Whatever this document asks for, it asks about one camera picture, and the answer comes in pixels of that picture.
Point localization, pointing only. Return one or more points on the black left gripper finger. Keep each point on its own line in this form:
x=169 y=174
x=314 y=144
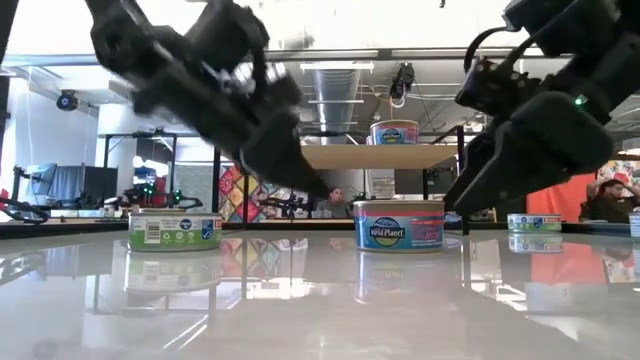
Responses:
x=280 y=150

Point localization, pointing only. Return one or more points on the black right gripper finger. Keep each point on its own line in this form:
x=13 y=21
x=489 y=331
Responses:
x=475 y=155
x=550 y=140

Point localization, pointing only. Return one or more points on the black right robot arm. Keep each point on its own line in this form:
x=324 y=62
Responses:
x=575 y=25

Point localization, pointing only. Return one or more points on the orange cloth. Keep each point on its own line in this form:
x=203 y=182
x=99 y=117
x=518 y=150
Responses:
x=560 y=200

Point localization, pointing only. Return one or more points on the colourful patchwork quilt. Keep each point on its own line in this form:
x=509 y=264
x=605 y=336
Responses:
x=235 y=200

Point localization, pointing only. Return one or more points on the small blue object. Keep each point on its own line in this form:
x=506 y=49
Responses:
x=452 y=219

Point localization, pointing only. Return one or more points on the floral patterned cloth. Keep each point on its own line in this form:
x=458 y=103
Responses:
x=617 y=170

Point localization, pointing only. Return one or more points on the person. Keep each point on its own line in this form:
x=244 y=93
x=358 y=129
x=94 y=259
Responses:
x=334 y=205
x=607 y=205

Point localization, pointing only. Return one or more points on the white fluorescent light fixture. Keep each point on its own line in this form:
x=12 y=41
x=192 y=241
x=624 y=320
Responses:
x=335 y=65

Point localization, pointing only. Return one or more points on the long black metal beam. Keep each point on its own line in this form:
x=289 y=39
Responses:
x=350 y=54

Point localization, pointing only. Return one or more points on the round black blue-lens device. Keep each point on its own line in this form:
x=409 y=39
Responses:
x=66 y=101

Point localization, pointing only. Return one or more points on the grey computer monitor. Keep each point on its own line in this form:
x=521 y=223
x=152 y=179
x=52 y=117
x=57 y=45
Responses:
x=75 y=182

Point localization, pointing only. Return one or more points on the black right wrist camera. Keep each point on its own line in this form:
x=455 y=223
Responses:
x=492 y=87

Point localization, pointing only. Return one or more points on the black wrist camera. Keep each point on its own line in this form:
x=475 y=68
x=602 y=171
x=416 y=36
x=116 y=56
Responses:
x=492 y=87
x=225 y=30

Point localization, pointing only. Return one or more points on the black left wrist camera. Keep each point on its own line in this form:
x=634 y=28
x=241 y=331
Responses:
x=225 y=30

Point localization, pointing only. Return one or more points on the silver ventilation duct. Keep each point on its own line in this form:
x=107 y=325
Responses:
x=337 y=100

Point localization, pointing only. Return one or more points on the black background rig frame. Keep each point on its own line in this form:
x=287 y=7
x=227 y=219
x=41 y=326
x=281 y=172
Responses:
x=140 y=134

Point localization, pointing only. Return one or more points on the black aluminium table frame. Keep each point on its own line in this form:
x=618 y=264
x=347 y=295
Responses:
x=300 y=226

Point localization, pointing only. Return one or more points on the wooden shelf black metal frame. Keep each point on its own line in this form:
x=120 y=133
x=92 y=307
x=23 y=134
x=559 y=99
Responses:
x=380 y=156

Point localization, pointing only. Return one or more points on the black hanging camera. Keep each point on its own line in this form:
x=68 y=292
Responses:
x=402 y=80

